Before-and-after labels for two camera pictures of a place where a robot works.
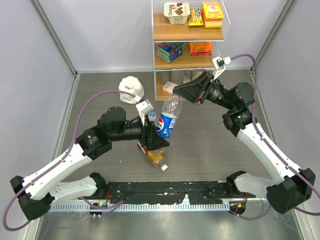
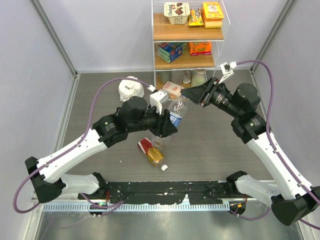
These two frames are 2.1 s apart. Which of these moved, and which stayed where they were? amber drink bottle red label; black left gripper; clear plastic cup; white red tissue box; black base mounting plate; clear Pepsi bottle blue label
Moved: clear Pepsi bottle blue label; black left gripper
Stayed: amber drink bottle red label; black base mounting plate; clear plastic cup; white red tissue box
